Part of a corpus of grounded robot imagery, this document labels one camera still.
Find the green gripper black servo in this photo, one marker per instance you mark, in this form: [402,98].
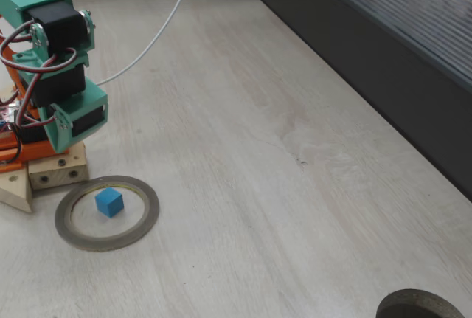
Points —
[87,120]

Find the blue cube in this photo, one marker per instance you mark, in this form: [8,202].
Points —
[108,203]

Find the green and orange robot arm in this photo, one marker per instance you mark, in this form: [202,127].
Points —
[37,0]

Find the wooden base block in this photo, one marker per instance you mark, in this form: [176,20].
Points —
[55,176]

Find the ribbed glass desk partition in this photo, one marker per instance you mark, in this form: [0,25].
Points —
[368,56]

